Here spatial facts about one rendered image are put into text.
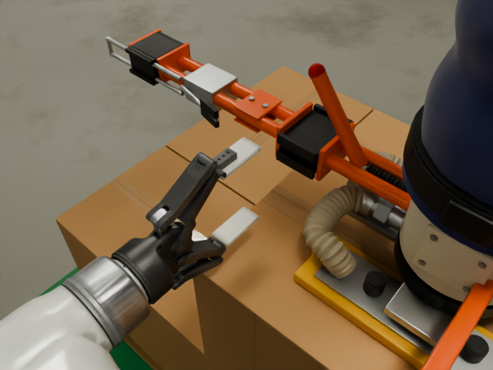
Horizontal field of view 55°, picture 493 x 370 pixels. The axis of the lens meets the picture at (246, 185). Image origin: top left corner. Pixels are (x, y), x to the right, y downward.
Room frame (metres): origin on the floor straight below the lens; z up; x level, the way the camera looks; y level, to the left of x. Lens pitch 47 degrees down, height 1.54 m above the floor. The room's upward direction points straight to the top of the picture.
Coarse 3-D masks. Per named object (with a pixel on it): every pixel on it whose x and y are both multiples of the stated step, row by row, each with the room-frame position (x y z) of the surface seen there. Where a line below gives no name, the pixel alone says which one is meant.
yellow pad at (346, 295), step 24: (312, 264) 0.39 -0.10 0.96; (360, 264) 0.38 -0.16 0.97; (312, 288) 0.35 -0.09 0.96; (336, 288) 0.35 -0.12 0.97; (360, 288) 0.35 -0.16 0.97; (384, 288) 0.35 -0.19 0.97; (360, 312) 0.31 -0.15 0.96; (384, 336) 0.28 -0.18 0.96; (408, 336) 0.28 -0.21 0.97; (480, 336) 0.26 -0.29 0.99; (408, 360) 0.25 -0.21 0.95; (456, 360) 0.24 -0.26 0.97; (480, 360) 0.24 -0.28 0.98
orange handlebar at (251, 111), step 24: (216, 96) 0.63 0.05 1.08; (240, 96) 0.65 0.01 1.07; (264, 96) 0.62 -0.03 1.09; (240, 120) 0.60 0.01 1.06; (264, 120) 0.57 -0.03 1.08; (336, 168) 0.47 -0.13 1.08; (360, 168) 0.47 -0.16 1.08; (384, 168) 0.47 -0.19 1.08; (384, 192) 0.42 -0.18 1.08; (480, 288) 0.28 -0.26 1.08; (456, 312) 0.25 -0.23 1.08; (480, 312) 0.25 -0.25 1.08; (456, 336) 0.22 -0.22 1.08; (432, 360) 0.19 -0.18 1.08
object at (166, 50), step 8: (152, 32) 0.81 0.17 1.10; (160, 32) 0.81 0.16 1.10; (136, 40) 0.78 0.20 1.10; (144, 40) 0.78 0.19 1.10; (152, 40) 0.78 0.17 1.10; (160, 40) 0.78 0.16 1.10; (168, 40) 0.78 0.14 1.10; (176, 40) 0.78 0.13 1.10; (136, 48) 0.75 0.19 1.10; (144, 48) 0.75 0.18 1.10; (152, 48) 0.75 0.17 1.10; (160, 48) 0.75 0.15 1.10; (168, 48) 0.75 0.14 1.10; (176, 48) 0.75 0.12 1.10; (184, 48) 0.76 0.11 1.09; (152, 56) 0.73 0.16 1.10; (160, 56) 0.73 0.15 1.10; (168, 56) 0.73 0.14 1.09; (176, 56) 0.74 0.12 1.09; (160, 64) 0.72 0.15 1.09; (168, 64) 0.73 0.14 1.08; (176, 64) 0.74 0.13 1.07; (168, 80) 0.73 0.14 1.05
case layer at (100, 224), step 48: (288, 96) 1.37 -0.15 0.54; (192, 144) 1.12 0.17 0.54; (384, 144) 1.12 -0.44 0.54; (96, 192) 0.91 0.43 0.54; (144, 192) 0.91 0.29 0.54; (240, 192) 0.91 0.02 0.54; (96, 240) 0.74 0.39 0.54; (192, 288) 0.60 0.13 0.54; (144, 336) 0.61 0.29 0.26; (192, 336) 0.48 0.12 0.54
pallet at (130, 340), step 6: (132, 336) 0.67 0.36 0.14; (126, 342) 0.71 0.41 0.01; (132, 342) 0.71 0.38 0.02; (138, 342) 0.65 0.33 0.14; (132, 348) 0.69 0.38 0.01; (138, 348) 0.68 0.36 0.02; (144, 348) 0.63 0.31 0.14; (138, 354) 0.67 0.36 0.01; (144, 354) 0.66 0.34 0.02; (150, 354) 0.61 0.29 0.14; (150, 360) 0.64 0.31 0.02; (156, 360) 0.59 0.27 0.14; (150, 366) 0.63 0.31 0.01; (156, 366) 0.62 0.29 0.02; (162, 366) 0.57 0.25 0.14
